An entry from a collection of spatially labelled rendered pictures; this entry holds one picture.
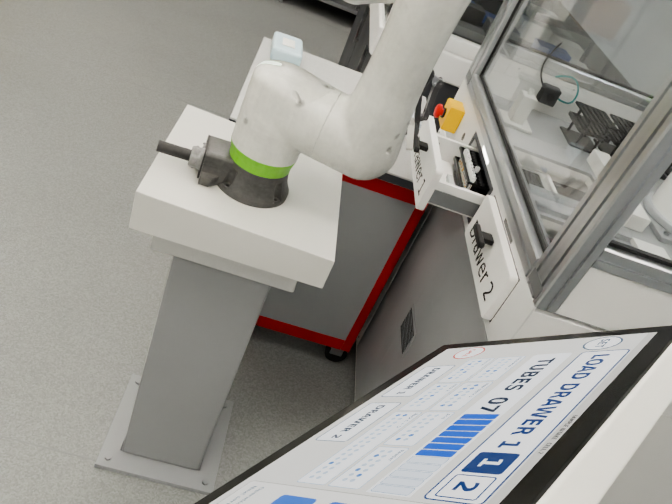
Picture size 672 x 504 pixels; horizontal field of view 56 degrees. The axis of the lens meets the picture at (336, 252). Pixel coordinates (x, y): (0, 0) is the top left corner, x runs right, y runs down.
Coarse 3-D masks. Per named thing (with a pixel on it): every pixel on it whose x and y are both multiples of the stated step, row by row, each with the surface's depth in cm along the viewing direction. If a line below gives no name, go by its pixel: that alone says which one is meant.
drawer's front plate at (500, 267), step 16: (480, 208) 139; (496, 208) 134; (480, 224) 136; (496, 224) 128; (496, 240) 125; (496, 256) 123; (480, 272) 128; (496, 272) 121; (512, 272) 116; (480, 288) 126; (496, 288) 119; (512, 288) 116; (480, 304) 123; (496, 304) 118
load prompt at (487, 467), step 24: (576, 360) 65; (600, 360) 63; (552, 384) 60; (576, 384) 59; (528, 408) 56; (552, 408) 55; (504, 432) 53; (528, 432) 51; (480, 456) 50; (504, 456) 48; (528, 456) 47; (456, 480) 47; (480, 480) 46; (504, 480) 45
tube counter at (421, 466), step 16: (480, 400) 62; (496, 400) 61; (512, 400) 59; (464, 416) 59; (480, 416) 58; (496, 416) 57; (448, 432) 57; (464, 432) 55; (480, 432) 54; (432, 448) 54; (448, 448) 53; (464, 448) 52; (400, 464) 53; (416, 464) 52; (432, 464) 51; (384, 480) 51; (400, 480) 50; (416, 480) 49
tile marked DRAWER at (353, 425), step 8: (368, 408) 70; (376, 408) 69; (384, 408) 68; (392, 408) 68; (352, 416) 69; (360, 416) 68; (368, 416) 67; (376, 416) 67; (344, 424) 67; (352, 424) 66; (360, 424) 66; (368, 424) 65; (328, 432) 66; (336, 432) 65; (344, 432) 65; (352, 432) 64; (320, 440) 64; (328, 440) 64; (336, 440) 63; (344, 440) 62
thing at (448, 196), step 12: (444, 144) 162; (456, 144) 162; (444, 156) 165; (444, 168) 162; (444, 180) 156; (456, 180) 159; (444, 192) 143; (456, 192) 143; (468, 192) 143; (432, 204) 145; (444, 204) 145; (456, 204) 145; (468, 204) 144; (480, 204) 145; (468, 216) 147
